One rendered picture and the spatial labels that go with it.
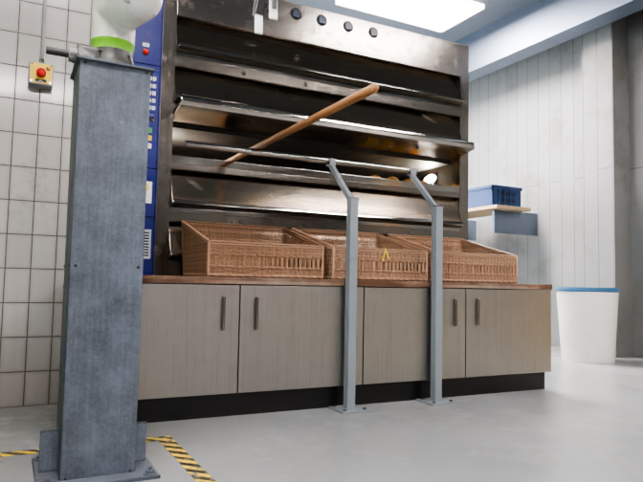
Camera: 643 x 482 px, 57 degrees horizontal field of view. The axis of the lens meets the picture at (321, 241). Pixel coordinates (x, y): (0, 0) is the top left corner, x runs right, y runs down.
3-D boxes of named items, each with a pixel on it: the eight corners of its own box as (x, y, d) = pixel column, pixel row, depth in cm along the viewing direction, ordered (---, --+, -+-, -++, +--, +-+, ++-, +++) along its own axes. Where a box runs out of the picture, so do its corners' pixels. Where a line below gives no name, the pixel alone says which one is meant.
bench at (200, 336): (67, 403, 268) (74, 273, 272) (483, 375, 376) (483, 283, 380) (78, 432, 218) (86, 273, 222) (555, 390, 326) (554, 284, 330)
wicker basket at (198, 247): (177, 276, 291) (179, 219, 293) (283, 278, 316) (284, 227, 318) (205, 276, 248) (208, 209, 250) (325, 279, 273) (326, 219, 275)
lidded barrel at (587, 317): (635, 363, 449) (633, 288, 452) (586, 365, 434) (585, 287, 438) (588, 356, 492) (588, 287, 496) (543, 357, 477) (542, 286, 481)
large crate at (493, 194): (522, 208, 577) (522, 187, 578) (492, 205, 559) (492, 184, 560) (484, 213, 622) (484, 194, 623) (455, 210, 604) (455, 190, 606)
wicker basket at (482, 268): (384, 280, 344) (385, 232, 346) (460, 282, 370) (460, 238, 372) (438, 281, 301) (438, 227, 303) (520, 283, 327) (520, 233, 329)
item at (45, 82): (27, 87, 267) (29, 65, 268) (52, 91, 272) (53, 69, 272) (28, 82, 261) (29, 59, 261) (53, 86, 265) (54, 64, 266)
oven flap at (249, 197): (170, 206, 293) (169, 170, 300) (459, 228, 373) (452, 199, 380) (172, 202, 289) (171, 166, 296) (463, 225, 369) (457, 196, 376)
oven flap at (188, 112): (181, 104, 283) (171, 120, 300) (475, 148, 363) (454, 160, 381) (181, 99, 284) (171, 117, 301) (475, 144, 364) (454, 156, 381)
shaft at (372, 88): (380, 92, 189) (380, 82, 190) (371, 91, 188) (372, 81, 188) (216, 171, 341) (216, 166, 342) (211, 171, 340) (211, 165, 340)
